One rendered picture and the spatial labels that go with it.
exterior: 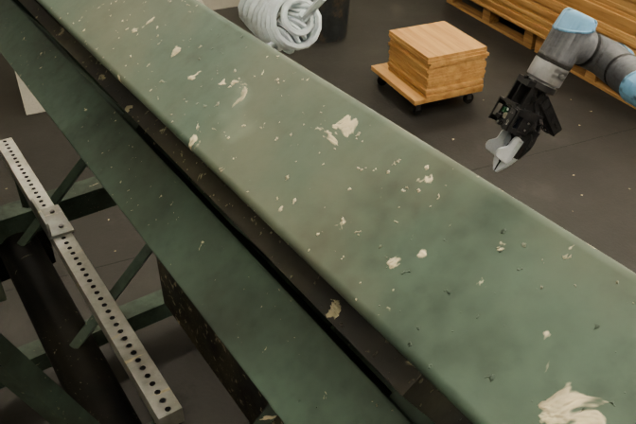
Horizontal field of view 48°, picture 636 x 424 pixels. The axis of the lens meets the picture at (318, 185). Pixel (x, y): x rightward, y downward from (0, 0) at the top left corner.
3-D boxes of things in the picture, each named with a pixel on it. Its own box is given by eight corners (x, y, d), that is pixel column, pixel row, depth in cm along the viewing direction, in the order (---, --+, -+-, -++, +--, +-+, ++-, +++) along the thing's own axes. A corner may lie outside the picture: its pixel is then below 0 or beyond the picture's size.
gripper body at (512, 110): (485, 119, 153) (514, 68, 148) (512, 129, 157) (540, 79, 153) (506, 135, 147) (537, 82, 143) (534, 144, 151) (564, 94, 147)
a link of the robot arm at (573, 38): (609, 26, 141) (577, 10, 138) (580, 77, 145) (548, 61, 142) (588, 16, 148) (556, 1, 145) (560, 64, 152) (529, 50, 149)
